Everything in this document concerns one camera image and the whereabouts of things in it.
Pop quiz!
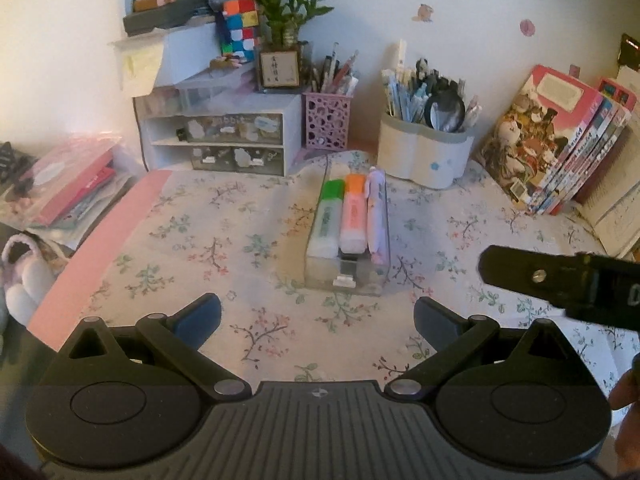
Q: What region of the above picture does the purple cartoon pen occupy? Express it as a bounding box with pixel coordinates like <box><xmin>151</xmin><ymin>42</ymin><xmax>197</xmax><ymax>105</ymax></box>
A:
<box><xmin>366</xmin><ymin>167</ymin><xmax>386</xmax><ymax>264</ymax></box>

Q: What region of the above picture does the clear plastic drawer box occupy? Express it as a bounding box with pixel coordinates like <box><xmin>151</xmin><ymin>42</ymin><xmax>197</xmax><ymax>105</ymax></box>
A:
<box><xmin>304</xmin><ymin>157</ymin><xmax>390</xmax><ymax>297</ymax></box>

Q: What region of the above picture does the orange highlighter pen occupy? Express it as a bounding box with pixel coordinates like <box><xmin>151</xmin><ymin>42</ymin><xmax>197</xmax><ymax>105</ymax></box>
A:
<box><xmin>340</xmin><ymin>174</ymin><xmax>368</xmax><ymax>255</ymax></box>

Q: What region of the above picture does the green highlighter pen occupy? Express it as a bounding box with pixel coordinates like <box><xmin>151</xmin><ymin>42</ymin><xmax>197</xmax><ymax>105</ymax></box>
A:
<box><xmin>306</xmin><ymin>179</ymin><xmax>345</xmax><ymax>259</ymax></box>

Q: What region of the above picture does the black marker pen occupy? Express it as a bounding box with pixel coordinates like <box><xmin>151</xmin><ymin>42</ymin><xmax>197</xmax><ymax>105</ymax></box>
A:
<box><xmin>340</xmin><ymin>254</ymin><xmax>359</xmax><ymax>280</ymax></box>

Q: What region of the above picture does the person's right hand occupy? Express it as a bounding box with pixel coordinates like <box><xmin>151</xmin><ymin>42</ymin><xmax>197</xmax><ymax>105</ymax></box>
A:
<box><xmin>608</xmin><ymin>370</ymin><xmax>639</xmax><ymax>479</ymax></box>

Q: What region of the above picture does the pink desk mat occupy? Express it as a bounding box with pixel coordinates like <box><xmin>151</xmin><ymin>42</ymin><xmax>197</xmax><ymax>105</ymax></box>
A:
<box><xmin>28</xmin><ymin>170</ymin><xmax>171</xmax><ymax>351</ymax></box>

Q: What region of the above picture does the illustrated manga book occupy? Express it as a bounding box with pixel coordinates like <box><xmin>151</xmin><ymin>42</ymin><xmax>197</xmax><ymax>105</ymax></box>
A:
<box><xmin>476</xmin><ymin>64</ymin><xmax>603</xmax><ymax>214</ymax></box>

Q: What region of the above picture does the purple plush slipper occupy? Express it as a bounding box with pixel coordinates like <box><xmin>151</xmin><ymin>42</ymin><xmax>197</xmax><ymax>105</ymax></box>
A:
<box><xmin>1</xmin><ymin>233</ymin><xmax>66</xmax><ymax>334</ymax></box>

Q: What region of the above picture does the white cloud-shaped pen holder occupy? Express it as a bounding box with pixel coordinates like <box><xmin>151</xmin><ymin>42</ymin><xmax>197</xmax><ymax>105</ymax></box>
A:
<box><xmin>376</xmin><ymin>114</ymin><xmax>474</xmax><ymax>190</ymax></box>

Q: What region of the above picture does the pink folder stack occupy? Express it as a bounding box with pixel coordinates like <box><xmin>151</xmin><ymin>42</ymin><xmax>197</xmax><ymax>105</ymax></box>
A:
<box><xmin>1</xmin><ymin>133</ymin><xmax>138</xmax><ymax>250</ymax></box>

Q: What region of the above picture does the white drawer organizer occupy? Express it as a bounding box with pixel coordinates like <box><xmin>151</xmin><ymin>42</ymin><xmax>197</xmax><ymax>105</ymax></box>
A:
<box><xmin>113</xmin><ymin>21</ymin><xmax>303</xmax><ymax>177</ymax></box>

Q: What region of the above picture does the black magnifying glass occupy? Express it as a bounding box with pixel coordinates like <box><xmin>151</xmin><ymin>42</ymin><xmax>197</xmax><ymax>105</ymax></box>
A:
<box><xmin>424</xmin><ymin>89</ymin><xmax>465</xmax><ymax>133</ymax></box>

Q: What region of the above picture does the pink perforated pen holder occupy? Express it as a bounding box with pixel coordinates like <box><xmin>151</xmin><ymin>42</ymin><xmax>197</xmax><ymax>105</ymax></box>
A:
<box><xmin>304</xmin><ymin>92</ymin><xmax>352</xmax><ymax>152</ymax></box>

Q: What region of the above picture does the potted bamboo plant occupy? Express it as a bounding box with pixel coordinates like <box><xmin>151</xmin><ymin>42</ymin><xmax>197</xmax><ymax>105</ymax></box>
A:
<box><xmin>254</xmin><ymin>0</ymin><xmax>334</xmax><ymax>91</ymax></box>

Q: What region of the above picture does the colourful puzzle cube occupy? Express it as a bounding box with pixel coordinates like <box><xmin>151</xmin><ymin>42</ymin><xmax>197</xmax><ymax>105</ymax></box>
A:
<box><xmin>217</xmin><ymin>0</ymin><xmax>259</xmax><ymax>63</ymax></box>

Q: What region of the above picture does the dark box on organizer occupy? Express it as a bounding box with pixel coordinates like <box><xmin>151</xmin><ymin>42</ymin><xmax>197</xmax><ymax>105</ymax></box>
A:
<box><xmin>122</xmin><ymin>0</ymin><xmax>212</xmax><ymax>36</ymax></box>

